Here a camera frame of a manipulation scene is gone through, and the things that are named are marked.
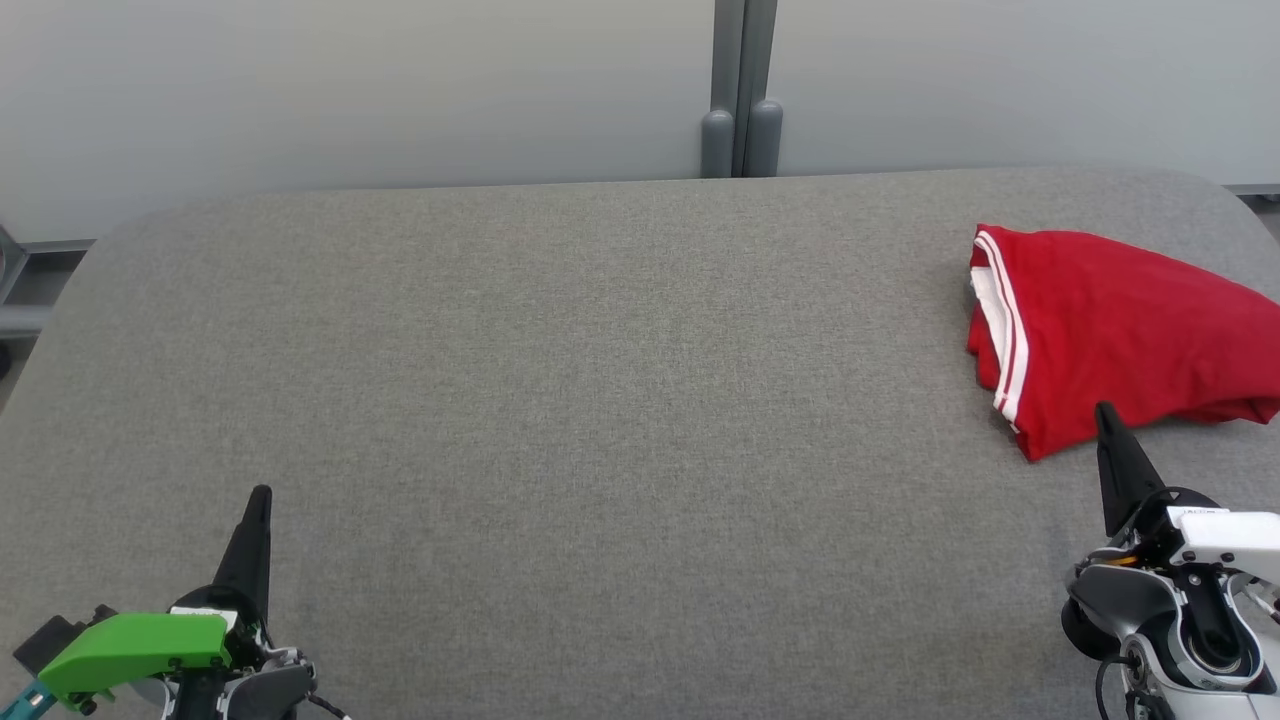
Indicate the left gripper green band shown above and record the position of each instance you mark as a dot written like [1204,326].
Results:
[140,645]

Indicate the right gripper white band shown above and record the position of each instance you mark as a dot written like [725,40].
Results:
[1230,540]

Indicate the red white basketball jersey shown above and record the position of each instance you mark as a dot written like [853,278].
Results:
[1130,330]

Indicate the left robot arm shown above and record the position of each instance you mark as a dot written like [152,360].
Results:
[270,690]

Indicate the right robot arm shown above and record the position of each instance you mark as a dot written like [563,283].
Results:
[1130,610]

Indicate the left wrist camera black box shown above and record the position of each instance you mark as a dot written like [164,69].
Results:
[45,640]

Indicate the grey partition base frame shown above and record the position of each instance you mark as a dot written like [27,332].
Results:
[1255,192]

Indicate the grey metal side frame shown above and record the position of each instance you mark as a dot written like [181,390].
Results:
[20,320]

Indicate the grey partition post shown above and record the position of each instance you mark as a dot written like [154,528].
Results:
[740,90]

